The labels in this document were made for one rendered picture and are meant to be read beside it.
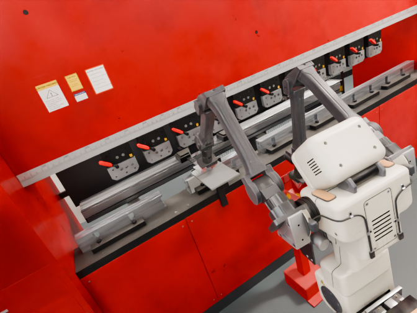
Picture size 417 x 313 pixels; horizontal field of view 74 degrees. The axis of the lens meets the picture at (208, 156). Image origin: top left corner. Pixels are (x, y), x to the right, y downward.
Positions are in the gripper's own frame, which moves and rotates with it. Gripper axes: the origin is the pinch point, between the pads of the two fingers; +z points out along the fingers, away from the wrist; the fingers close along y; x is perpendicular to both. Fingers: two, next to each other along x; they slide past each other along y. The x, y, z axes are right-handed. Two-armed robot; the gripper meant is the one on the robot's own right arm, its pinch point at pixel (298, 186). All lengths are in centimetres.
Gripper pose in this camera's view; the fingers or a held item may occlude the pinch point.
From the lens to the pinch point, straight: 164.3
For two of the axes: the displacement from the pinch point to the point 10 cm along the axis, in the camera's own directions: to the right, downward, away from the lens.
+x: -8.2, 4.5, -3.5
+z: 1.6, 7.7, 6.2
